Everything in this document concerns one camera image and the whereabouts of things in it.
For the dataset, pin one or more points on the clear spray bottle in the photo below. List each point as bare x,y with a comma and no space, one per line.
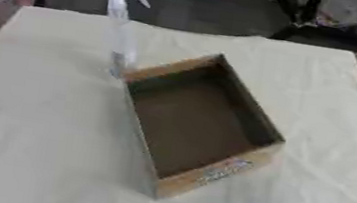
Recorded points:
120,27

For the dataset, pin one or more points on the tan cardboard box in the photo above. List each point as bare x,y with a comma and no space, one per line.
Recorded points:
196,123

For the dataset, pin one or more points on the black tripod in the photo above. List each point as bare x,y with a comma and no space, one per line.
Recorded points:
306,18

